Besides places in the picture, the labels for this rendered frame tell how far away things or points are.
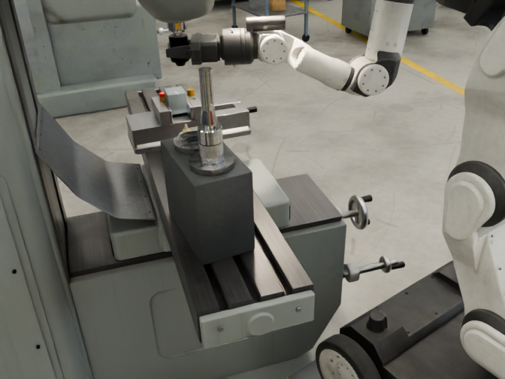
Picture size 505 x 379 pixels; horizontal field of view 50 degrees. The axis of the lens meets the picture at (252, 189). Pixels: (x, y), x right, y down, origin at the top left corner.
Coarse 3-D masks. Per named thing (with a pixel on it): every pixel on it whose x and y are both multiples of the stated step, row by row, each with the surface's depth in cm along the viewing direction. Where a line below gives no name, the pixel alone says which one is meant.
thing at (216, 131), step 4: (216, 124) 103; (200, 128) 102; (216, 128) 102; (220, 128) 102; (200, 132) 101; (204, 132) 100; (208, 132) 100; (212, 132) 100; (216, 132) 101; (220, 132) 102; (204, 136) 101; (208, 136) 101; (212, 136) 101
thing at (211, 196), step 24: (168, 144) 115; (192, 144) 112; (168, 168) 115; (192, 168) 104; (216, 168) 102; (240, 168) 105; (168, 192) 121; (192, 192) 101; (216, 192) 102; (240, 192) 105; (192, 216) 106; (216, 216) 105; (240, 216) 108; (192, 240) 111; (216, 240) 108; (240, 240) 110
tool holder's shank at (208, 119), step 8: (200, 72) 96; (208, 72) 96; (200, 80) 97; (208, 80) 97; (200, 88) 98; (208, 88) 97; (208, 96) 98; (208, 104) 99; (208, 112) 99; (208, 120) 100; (216, 120) 101; (208, 128) 101
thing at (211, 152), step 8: (200, 136) 102; (216, 136) 101; (200, 144) 103; (208, 144) 102; (216, 144) 102; (200, 152) 104; (208, 152) 102; (216, 152) 103; (200, 160) 105; (208, 160) 103; (216, 160) 104
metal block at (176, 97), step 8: (168, 88) 157; (176, 88) 157; (168, 96) 152; (176, 96) 153; (184, 96) 154; (168, 104) 154; (176, 104) 154; (184, 104) 155; (176, 112) 155; (184, 112) 156
